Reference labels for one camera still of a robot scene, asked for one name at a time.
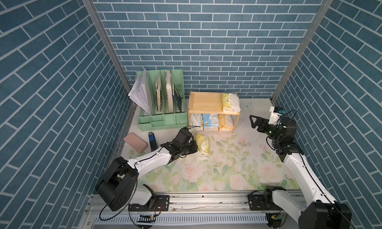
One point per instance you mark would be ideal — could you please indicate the floral table mat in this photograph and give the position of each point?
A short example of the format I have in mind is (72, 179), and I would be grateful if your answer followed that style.
(237, 161)

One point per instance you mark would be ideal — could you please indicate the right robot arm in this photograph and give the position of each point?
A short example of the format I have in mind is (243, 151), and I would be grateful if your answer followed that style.
(317, 208)

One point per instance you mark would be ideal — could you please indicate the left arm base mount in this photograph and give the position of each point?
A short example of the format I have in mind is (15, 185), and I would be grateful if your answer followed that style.
(146, 200)

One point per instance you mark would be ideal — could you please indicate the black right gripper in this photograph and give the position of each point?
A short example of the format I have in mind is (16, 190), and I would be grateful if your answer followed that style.
(264, 122)

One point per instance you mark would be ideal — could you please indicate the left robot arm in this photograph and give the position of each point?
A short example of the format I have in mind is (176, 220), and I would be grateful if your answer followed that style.
(118, 186)

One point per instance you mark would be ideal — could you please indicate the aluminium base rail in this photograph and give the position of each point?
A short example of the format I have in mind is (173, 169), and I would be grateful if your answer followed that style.
(196, 208)

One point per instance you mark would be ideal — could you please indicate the yellow white tissue pack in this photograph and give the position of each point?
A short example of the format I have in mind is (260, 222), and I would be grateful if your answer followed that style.
(203, 143)

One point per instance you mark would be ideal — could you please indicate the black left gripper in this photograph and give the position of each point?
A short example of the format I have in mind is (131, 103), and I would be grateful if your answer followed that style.
(194, 147)

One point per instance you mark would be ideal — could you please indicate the pink rounded case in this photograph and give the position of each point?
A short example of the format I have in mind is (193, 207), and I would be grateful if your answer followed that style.
(135, 142)

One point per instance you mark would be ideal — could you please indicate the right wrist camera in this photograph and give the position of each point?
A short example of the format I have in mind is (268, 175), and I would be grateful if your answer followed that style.
(276, 113)

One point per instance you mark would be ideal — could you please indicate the wooden two-tier shelf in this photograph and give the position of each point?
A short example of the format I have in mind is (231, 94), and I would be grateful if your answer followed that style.
(208, 103)

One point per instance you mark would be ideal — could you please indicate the blue cartoon tissue pack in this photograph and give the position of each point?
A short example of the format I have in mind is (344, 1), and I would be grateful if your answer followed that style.
(211, 122)

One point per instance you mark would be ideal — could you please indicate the thin brown-edged book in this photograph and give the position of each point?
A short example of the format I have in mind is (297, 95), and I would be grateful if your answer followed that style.
(158, 93)

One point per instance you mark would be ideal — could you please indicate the green plastic file organizer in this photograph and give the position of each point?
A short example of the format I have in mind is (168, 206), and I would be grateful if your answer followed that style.
(163, 120)

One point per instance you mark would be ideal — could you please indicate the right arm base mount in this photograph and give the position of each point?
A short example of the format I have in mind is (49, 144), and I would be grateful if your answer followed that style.
(263, 200)

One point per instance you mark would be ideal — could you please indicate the dark blue thin book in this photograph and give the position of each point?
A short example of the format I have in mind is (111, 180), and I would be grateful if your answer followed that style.
(177, 98)

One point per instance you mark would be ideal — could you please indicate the orange white tissue pack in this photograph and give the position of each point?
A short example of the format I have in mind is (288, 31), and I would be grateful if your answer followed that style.
(225, 123)

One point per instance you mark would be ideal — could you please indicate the white paper sheet stack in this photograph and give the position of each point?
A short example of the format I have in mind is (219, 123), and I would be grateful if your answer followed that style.
(140, 93)

